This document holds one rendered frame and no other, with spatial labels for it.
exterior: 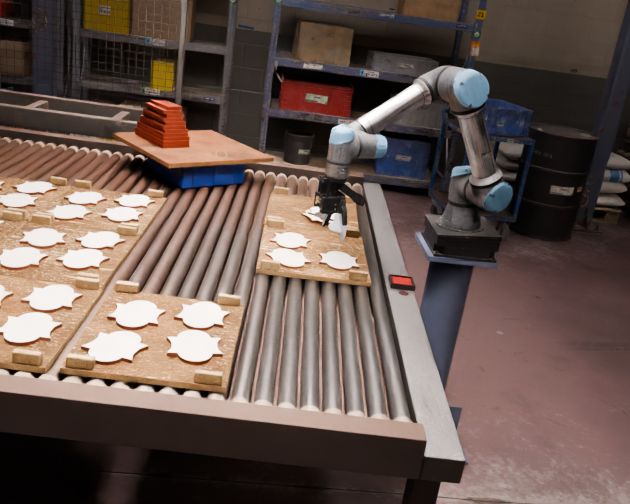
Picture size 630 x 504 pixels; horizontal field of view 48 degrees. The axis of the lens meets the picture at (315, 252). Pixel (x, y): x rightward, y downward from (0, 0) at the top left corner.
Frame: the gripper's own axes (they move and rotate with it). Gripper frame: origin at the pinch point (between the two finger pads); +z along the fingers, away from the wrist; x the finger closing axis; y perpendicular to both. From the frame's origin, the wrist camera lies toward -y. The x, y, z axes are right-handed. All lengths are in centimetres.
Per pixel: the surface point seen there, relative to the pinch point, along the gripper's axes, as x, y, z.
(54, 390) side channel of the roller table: 70, 91, 3
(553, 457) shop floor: 13, -113, 101
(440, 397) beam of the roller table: 83, 10, 7
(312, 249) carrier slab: -1.7, 6.3, 5.7
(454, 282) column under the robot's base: -8, -59, 25
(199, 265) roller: 4.7, 45.9, 6.8
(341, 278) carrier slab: 21.8, 6.6, 5.5
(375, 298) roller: 32.3, 0.0, 7.6
